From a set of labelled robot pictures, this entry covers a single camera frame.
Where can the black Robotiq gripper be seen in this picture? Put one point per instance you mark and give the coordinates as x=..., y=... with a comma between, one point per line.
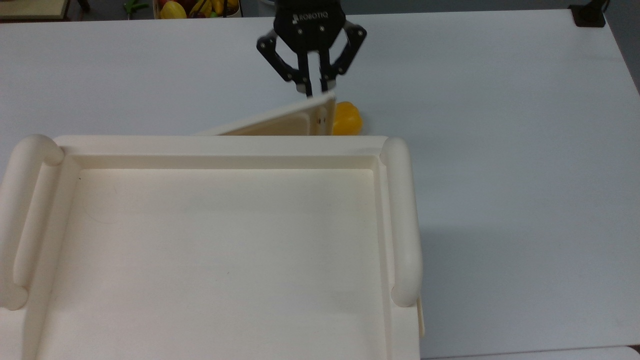
x=310, y=25

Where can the wooden board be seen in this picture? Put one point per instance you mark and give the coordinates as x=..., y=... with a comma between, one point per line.
x=32, y=7

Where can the basket of toy fruit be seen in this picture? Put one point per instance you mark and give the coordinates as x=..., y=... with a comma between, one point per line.
x=200, y=12

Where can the green toy item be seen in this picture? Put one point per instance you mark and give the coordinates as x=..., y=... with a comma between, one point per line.
x=134, y=6

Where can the black stand base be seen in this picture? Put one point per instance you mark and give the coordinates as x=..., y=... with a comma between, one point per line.
x=589, y=14

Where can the yellow toy fruit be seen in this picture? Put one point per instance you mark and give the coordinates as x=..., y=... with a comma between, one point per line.
x=172, y=10

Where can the cream cabinet door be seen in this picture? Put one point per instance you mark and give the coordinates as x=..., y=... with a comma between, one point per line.
x=295, y=122

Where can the yellow bell pepper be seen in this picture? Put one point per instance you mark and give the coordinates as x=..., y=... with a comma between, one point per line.
x=347, y=120

